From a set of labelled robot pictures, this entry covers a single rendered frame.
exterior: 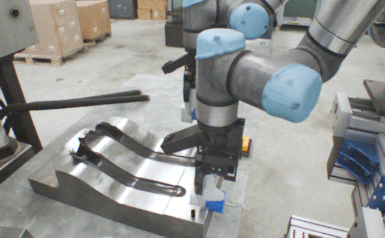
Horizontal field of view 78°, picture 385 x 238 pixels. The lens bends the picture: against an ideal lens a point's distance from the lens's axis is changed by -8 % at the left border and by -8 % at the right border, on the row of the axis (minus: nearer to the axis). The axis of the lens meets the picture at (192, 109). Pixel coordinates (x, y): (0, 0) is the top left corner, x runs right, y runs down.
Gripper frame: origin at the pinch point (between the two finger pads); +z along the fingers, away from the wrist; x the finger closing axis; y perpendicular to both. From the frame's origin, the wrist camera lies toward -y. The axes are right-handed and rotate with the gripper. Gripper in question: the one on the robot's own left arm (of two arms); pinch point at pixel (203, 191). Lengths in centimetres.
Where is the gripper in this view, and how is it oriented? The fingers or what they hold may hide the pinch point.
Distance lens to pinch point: 60.2
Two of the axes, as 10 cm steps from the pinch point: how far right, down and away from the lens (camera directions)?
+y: 9.5, 1.5, -2.6
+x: 3.0, -4.8, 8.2
